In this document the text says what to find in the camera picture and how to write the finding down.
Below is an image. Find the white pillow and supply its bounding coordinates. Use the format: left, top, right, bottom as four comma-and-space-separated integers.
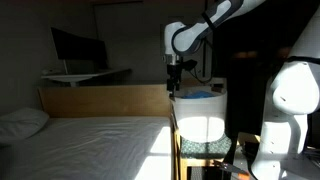
0, 107, 50, 145

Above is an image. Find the wooden bed board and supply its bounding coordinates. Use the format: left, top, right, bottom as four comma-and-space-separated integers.
38, 83, 173, 118

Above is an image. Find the black orange tool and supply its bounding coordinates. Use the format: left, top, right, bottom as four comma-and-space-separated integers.
213, 159, 251, 179

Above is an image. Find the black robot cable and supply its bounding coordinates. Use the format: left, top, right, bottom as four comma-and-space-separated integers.
195, 33, 215, 85

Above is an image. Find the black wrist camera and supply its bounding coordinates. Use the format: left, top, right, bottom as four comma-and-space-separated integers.
181, 59, 198, 72

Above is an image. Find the black computer monitor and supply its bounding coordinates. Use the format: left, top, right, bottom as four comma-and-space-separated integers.
50, 27, 110, 75

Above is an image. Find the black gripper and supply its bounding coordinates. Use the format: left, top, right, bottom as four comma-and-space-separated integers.
163, 54, 184, 100

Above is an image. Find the white desk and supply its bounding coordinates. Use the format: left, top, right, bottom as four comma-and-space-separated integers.
40, 68, 132, 88

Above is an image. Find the white bed mattress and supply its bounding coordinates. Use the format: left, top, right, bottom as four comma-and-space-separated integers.
0, 115, 176, 180

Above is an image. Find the blue cloth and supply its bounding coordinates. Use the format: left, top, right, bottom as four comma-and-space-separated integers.
181, 90, 216, 100

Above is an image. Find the white woven basket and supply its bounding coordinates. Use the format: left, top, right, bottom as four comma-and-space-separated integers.
169, 87, 228, 144

